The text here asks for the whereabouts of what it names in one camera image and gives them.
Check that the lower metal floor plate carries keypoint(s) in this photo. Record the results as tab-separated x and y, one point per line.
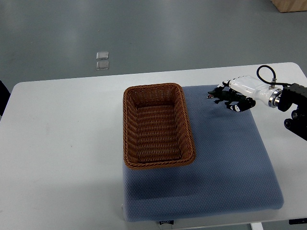
102	65

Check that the wooden box corner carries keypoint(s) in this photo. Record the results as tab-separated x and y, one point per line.
290	5

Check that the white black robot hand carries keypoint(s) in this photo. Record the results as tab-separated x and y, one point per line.
253	90

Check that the brown wicker basket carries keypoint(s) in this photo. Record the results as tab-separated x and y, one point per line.
156	127

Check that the black table control panel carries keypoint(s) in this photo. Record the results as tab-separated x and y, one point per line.
298	221

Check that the black object at left edge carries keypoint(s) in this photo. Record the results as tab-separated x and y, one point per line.
4	97

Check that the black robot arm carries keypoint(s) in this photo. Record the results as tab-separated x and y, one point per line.
295	94

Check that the white table leg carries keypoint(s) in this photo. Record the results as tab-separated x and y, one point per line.
257	226

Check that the dark toy crocodile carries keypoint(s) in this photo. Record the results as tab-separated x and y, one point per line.
227	96

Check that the upper metal floor plate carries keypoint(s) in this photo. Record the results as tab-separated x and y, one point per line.
101	55

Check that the metal floor plate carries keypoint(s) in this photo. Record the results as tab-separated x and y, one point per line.
102	65
101	55

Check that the blue foam cushion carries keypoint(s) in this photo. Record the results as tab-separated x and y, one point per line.
231	173

